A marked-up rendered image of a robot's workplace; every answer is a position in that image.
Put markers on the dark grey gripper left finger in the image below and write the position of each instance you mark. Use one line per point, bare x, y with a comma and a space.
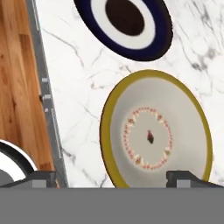
40, 178

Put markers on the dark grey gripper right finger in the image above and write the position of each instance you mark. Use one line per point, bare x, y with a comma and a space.
180, 178

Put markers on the grey cabinet front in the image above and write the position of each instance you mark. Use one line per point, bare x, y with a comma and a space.
43, 67

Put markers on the white and black round object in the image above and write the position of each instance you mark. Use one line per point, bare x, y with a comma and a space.
8, 164

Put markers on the yellow-rimmed grey plate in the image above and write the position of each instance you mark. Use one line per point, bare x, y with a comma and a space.
180, 99

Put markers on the blue-rimmed white plate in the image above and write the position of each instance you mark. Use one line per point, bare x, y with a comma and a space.
163, 38

